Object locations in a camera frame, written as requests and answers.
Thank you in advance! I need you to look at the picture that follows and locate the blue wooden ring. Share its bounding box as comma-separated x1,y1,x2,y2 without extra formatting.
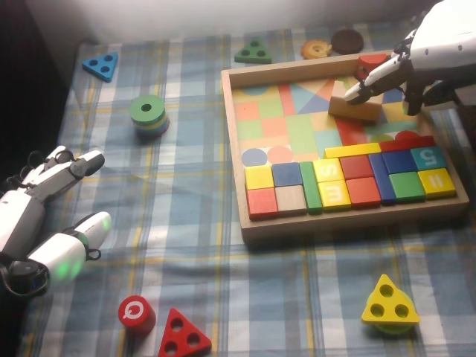
133,122,171,139

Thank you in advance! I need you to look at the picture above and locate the green wooden ring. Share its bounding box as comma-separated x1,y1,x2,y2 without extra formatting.
129,94,167,126

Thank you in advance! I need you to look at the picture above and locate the blue triangle with holes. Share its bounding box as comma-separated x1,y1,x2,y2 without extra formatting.
81,51,119,83

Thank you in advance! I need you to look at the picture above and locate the yellow triangle with holes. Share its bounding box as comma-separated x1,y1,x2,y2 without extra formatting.
361,274,421,325

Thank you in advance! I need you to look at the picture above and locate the tan toy ring biscuit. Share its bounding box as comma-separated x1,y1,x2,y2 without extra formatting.
300,39,333,60

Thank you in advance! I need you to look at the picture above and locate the dark brown round toy cookie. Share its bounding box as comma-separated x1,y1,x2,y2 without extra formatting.
330,28,364,55

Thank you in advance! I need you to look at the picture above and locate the green triangle with holes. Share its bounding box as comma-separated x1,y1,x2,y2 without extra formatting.
234,39,273,64

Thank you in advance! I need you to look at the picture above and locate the red triangle with holes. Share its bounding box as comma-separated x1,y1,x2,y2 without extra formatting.
158,307,213,357

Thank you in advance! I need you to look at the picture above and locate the natural wooden block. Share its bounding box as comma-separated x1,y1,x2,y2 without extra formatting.
328,80,384,123

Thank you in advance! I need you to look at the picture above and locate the wooden tray with pattern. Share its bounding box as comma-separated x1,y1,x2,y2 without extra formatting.
220,50,470,245

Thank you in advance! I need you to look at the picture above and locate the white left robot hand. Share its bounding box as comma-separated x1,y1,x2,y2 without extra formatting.
0,145,112,297

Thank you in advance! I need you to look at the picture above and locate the light green gear disc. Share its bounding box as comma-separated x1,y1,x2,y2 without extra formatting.
367,288,416,333

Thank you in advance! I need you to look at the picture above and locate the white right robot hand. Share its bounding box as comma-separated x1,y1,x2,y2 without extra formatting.
344,0,476,117

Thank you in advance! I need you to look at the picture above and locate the yellow wooden ring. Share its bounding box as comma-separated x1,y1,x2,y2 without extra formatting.
131,117,170,132

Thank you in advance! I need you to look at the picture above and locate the red semicircle wooden block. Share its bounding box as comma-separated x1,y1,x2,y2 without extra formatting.
357,54,390,81

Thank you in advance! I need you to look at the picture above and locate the red cylinder with white mark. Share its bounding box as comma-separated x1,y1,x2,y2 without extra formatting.
118,295,157,335

